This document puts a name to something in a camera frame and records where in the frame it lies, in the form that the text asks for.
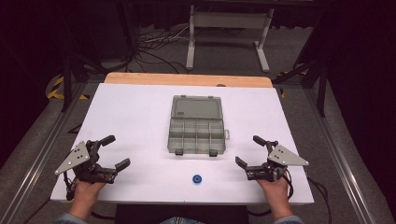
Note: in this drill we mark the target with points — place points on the white metal stand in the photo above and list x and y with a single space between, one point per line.
229 20

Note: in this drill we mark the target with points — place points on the aluminium floor rail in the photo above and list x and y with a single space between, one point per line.
339 155
40 155

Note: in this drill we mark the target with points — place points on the person's right hand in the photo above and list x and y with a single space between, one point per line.
275 194

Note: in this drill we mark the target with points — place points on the small blue round part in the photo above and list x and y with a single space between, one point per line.
197 179

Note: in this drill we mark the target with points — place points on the person's left hand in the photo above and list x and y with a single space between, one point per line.
85 194

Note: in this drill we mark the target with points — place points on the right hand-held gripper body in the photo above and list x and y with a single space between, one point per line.
281 157

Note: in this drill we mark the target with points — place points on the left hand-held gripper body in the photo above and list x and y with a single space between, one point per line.
79 157

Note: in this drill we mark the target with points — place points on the yellow black floor tape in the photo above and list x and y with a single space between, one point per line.
57 91

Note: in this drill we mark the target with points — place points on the clear plastic organizer box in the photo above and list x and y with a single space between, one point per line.
196 130

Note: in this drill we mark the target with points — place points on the black metal stand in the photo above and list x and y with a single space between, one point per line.
320 81

